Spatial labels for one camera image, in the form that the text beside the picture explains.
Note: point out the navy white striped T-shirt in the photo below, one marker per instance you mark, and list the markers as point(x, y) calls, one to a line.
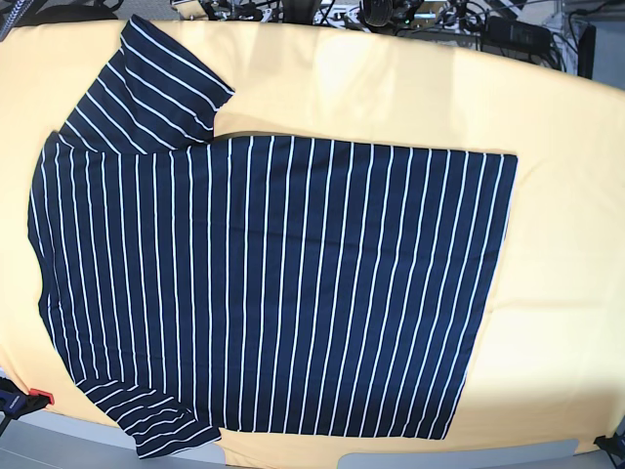
point(274, 284)

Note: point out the black power adapter box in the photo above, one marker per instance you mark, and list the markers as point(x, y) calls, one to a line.
point(516, 36)

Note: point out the red black clamp left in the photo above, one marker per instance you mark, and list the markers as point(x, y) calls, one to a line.
point(15, 403)

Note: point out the black clamp right corner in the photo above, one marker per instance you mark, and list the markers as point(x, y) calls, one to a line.
point(614, 447)

